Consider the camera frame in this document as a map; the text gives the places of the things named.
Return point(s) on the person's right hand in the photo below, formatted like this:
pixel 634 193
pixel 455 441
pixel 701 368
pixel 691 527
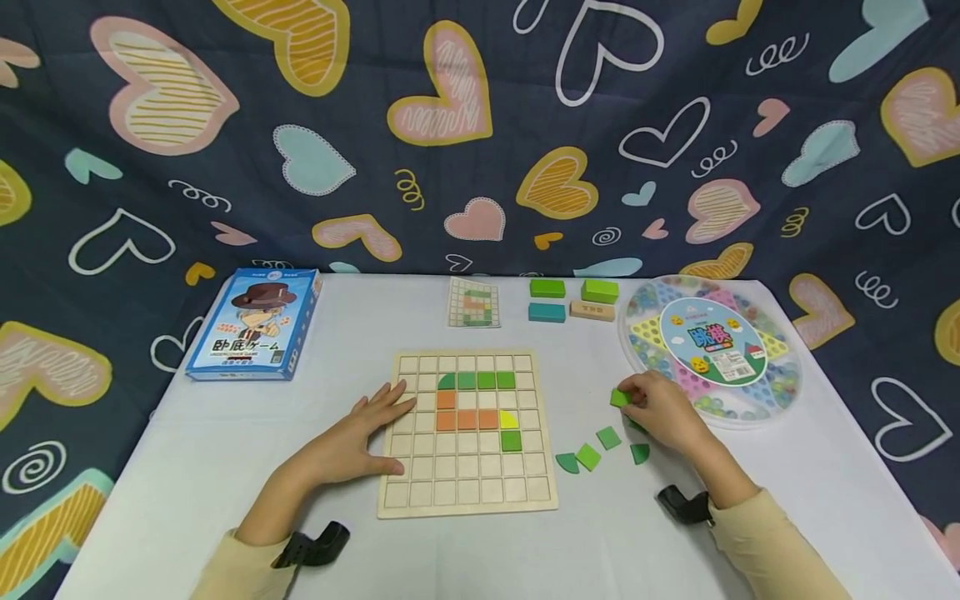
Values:
pixel 667 417

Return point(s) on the person's left hand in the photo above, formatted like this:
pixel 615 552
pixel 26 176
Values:
pixel 349 446

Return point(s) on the person's left middle finger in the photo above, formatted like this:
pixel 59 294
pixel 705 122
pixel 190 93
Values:
pixel 384 397

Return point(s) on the person's left index finger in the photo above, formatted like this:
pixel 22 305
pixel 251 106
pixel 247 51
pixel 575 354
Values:
pixel 397 414

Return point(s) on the person's left little finger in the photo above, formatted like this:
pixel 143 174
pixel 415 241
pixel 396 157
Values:
pixel 358 411

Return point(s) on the person's right fingers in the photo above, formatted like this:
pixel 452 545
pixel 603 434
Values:
pixel 637 398

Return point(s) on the person's left thumb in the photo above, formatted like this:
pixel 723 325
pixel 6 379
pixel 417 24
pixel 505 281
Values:
pixel 390 468

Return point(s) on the light green square tile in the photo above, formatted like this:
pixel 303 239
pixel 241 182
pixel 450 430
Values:
pixel 618 398
pixel 588 457

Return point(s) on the wooden grid board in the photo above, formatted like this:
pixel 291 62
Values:
pixel 465 485

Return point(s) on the person's right forearm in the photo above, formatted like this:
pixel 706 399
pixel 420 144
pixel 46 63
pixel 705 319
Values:
pixel 757 533

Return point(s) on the orange square tile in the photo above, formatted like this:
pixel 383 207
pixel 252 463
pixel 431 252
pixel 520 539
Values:
pixel 466 420
pixel 446 399
pixel 487 420
pixel 446 420

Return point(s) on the dark green quarter circle tile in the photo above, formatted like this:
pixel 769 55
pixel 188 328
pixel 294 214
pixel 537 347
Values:
pixel 569 464
pixel 640 453

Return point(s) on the round marble game case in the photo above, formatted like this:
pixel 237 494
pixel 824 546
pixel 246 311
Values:
pixel 712 342

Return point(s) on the natural wooden block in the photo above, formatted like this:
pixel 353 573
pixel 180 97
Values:
pixel 592 311

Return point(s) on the black wrist band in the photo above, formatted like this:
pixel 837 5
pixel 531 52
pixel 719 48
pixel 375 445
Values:
pixel 315 546
pixel 686 505

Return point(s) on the yellow quarter circle tile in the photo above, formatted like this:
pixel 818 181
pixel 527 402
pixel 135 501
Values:
pixel 508 421

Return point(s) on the green wooden block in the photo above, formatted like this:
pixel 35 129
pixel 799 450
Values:
pixel 600 291
pixel 547 288

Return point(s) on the teal wooden block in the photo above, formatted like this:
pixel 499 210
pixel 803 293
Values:
pixel 547 312

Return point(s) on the grid pattern card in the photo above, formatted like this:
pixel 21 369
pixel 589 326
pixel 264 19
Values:
pixel 474 303

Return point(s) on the blue card game box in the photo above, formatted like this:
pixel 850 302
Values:
pixel 225 350

